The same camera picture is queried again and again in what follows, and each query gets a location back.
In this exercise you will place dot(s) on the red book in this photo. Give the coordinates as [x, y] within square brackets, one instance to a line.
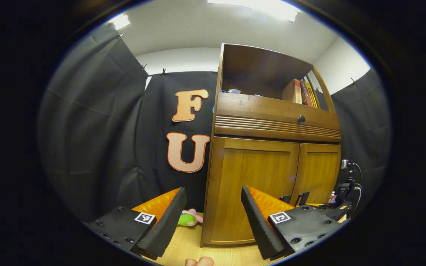
[306, 94]

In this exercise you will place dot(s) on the wooden double-door shoe cabinet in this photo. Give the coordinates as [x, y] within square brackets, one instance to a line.
[261, 70]

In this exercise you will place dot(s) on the green and pink plush toy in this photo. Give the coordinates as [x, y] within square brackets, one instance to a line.
[188, 220]

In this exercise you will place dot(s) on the yellow book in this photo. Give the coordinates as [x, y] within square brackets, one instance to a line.
[312, 95]

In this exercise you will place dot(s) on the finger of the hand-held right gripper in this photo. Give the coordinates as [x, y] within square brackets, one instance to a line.
[314, 204]

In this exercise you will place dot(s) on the small ceiling light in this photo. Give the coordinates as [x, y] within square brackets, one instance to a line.
[120, 22]

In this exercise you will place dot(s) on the wooden shoe cabinet door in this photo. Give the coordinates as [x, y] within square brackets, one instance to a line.
[318, 170]
[242, 184]

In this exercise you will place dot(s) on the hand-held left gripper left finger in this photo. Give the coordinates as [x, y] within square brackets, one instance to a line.
[166, 221]

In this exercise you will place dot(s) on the light blue cloth item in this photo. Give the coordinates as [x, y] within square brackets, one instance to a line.
[232, 91]

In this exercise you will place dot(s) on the wooden drawer with black knob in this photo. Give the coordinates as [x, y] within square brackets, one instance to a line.
[257, 114]

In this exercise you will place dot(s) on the black backdrop cloth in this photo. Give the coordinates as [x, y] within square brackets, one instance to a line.
[87, 129]

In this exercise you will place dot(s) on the brown book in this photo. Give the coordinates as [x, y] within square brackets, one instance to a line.
[291, 91]

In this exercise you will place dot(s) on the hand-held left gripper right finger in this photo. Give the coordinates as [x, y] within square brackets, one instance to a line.
[259, 225]

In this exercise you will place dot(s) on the small printed box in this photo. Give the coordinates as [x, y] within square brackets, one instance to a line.
[332, 198]

